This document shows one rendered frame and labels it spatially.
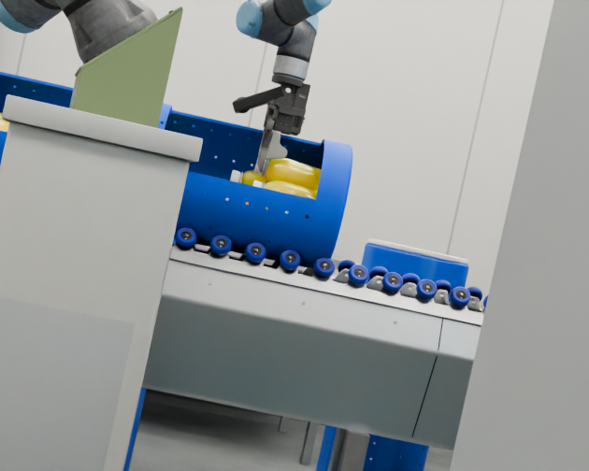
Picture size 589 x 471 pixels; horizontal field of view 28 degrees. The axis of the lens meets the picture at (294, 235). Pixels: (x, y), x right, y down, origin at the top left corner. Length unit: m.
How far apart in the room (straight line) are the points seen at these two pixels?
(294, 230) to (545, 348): 1.55
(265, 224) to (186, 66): 3.45
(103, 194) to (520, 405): 1.09
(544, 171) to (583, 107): 0.08
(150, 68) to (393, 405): 0.96
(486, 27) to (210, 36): 1.42
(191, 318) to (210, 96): 3.47
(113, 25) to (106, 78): 0.09
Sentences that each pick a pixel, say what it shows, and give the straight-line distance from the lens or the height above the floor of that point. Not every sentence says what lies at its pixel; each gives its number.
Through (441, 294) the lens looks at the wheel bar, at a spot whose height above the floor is 0.95.
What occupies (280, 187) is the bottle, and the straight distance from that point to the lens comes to 2.51.
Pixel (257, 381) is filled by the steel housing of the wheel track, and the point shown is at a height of 0.69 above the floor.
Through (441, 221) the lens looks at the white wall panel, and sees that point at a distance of 6.09.
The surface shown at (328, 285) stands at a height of 0.93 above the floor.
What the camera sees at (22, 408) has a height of 0.66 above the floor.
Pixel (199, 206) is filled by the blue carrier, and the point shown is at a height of 1.03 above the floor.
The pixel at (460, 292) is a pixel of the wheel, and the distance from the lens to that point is 2.54.
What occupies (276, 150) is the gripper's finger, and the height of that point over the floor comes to 1.18.
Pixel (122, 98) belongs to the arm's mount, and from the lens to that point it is 2.00.
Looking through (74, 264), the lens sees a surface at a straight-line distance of 1.93.
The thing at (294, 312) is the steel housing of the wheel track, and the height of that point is 0.86.
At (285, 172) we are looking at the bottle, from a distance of 2.55.
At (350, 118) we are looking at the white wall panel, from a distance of 5.97.
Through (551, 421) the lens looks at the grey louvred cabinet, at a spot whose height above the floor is 0.95.
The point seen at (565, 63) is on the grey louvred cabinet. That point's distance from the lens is 1.05.
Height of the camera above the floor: 1.07
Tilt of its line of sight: 1 degrees down
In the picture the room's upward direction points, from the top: 12 degrees clockwise
